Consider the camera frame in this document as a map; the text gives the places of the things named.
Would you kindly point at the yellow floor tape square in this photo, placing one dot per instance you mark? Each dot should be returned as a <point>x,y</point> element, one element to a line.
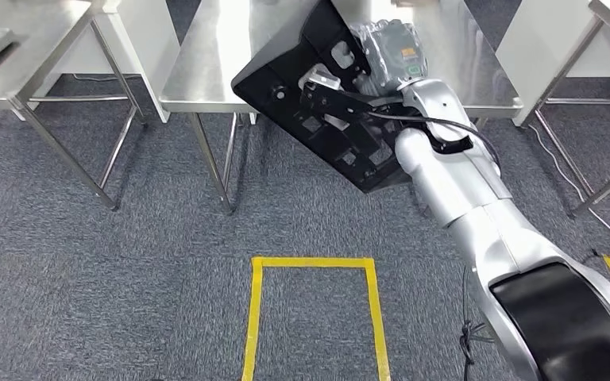
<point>310,262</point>

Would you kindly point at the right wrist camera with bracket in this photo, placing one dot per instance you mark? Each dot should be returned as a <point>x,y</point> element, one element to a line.
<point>321,79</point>

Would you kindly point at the black plastic frame part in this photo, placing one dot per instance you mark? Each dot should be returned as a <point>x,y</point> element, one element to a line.
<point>278,68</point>

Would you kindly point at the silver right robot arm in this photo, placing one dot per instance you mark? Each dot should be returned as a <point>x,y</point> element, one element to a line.
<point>457,179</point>

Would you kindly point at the steel workbench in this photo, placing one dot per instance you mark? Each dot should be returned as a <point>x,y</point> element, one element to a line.
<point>215,52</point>

